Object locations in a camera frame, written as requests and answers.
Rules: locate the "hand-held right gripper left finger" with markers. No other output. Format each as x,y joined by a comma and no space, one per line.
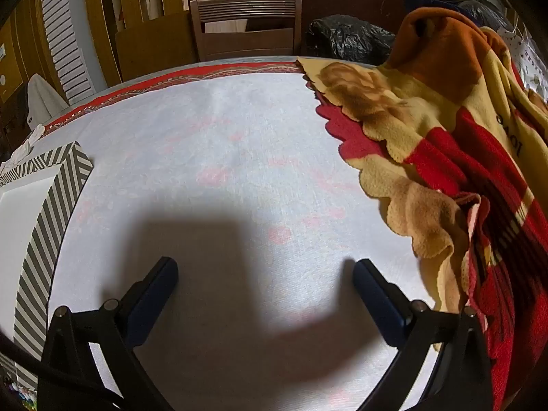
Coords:
152,299

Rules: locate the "striped cardboard box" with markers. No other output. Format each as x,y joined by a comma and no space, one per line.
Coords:
43,239

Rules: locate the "brown wooden chair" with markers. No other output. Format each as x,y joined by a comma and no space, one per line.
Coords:
244,45

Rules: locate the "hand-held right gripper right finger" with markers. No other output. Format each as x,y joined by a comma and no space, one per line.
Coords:
379,304

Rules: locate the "red patterned tablecloth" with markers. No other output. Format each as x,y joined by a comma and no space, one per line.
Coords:
171,78

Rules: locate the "white glove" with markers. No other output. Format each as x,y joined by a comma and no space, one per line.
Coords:
30,141

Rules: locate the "white dotted cloth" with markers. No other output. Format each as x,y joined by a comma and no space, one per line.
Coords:
531,60

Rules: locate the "white louvred door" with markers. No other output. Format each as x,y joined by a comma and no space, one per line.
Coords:
68,43

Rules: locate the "yellow red floral blanket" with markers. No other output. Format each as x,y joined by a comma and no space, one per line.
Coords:
428,137

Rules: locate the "black plastic bag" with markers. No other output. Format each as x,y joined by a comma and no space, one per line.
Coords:
479,8
346,38

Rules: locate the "white garment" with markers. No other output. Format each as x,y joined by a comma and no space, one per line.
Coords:
43,102

